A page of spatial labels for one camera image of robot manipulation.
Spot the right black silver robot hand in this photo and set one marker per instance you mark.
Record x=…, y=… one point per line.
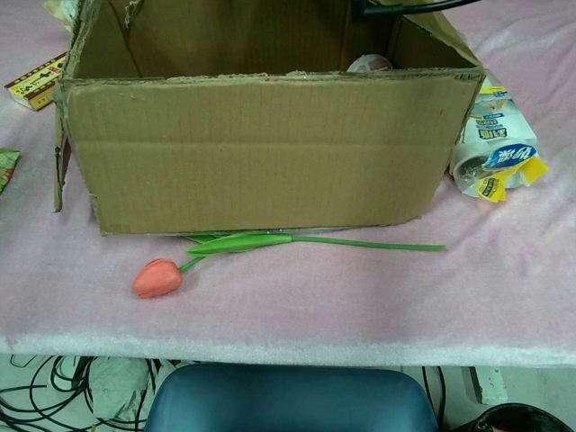
x=378, y=10

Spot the brown cardboard shipping box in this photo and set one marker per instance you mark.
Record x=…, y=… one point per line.
x=261, y=157

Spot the pink white bottle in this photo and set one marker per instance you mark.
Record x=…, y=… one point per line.
x=369, y=63

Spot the toilet paper roll pack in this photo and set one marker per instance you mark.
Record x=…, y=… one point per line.
x=495, y=135

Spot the pink foam table cover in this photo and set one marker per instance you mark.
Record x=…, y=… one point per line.
x=315, y=306

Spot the clear bag of snacks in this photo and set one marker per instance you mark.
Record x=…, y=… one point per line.
x=63, y=11

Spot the artificial pink tulip flower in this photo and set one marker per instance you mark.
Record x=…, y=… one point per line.
x=157, y=279

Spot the small red yellow carton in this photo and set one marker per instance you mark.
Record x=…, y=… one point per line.
x=36, y=83

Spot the green snack packet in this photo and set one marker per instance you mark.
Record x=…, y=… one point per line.
x=6, y=168

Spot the black waste bin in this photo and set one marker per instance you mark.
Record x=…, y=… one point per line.
x=522, y=416

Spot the crumpled pale plastic sheet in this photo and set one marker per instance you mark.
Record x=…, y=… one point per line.
x=117, y=387

